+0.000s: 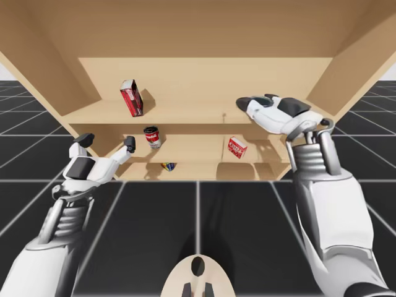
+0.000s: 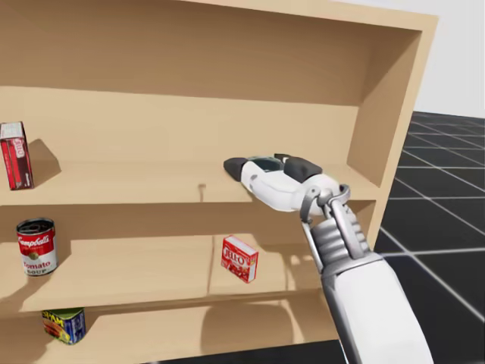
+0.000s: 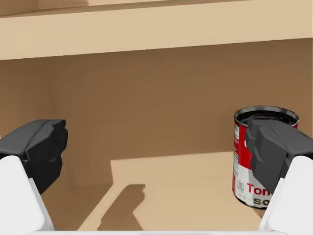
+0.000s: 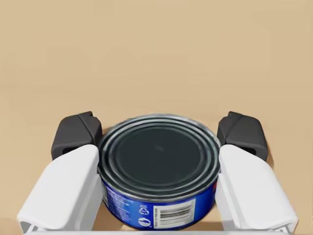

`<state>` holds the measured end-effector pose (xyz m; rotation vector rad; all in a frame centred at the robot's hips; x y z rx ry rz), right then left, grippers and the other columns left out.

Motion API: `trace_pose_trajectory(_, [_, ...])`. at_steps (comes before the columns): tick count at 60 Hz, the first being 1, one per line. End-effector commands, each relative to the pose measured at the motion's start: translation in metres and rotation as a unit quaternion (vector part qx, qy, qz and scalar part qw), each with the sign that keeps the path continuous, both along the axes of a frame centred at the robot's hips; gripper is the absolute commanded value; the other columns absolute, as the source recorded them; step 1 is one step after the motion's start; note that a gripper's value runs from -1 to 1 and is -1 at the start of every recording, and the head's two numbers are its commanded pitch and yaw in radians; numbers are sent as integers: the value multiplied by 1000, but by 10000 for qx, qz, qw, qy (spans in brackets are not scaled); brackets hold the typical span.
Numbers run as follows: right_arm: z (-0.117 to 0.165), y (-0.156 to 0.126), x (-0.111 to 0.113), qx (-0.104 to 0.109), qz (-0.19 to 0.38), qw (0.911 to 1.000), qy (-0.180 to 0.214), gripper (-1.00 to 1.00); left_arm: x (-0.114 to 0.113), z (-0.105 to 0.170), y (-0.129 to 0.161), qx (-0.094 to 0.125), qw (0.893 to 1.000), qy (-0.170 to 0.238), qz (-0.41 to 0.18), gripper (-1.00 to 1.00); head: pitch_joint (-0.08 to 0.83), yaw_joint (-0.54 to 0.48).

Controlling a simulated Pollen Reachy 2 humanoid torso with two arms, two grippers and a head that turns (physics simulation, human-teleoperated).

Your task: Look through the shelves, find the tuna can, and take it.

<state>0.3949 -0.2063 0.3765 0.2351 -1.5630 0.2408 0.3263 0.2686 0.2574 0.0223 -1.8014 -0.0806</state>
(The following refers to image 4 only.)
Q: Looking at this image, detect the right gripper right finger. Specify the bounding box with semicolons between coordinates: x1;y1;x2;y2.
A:
214;111;299;232

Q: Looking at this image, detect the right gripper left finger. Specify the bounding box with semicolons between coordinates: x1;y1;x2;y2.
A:
16;111;103;233

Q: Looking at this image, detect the blue can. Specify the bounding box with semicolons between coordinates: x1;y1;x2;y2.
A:
97;113;222;231

